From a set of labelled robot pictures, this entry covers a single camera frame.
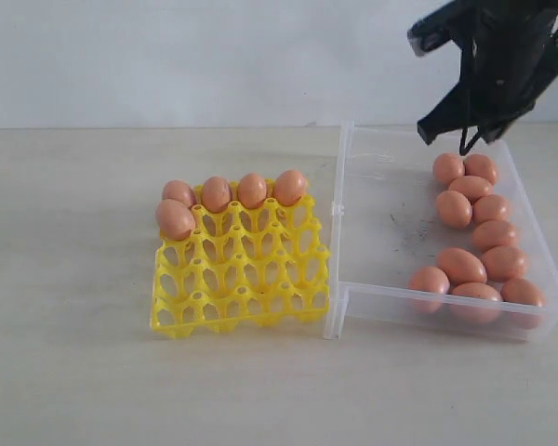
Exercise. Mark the brown egg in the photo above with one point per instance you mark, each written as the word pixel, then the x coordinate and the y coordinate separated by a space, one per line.
pixel 461 266
pixel 180 191
pixel 491 207
pixel 252 190
pixel 485 303
pixel 472 187
pixel 432 280
pixel 493 233
pixel 175 220
pixel 447 167
pixel 216 194
pixel 503 263
pixel 289 187
pixel 480 165
pixel 524 292
pixel 453 209

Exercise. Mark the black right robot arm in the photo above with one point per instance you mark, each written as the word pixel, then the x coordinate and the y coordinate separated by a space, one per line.
pixel 509 23

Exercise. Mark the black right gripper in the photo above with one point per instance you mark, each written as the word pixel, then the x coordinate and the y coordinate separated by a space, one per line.
pixel 496 87

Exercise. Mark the clear plastic bin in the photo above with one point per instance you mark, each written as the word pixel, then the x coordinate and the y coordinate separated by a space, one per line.
pixel 385 228

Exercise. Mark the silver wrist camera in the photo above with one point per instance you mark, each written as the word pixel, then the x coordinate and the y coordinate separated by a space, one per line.
pixel 452 22

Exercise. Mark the yellow plastic egg tray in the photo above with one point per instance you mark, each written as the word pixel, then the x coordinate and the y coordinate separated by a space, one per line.
pixel 258 265

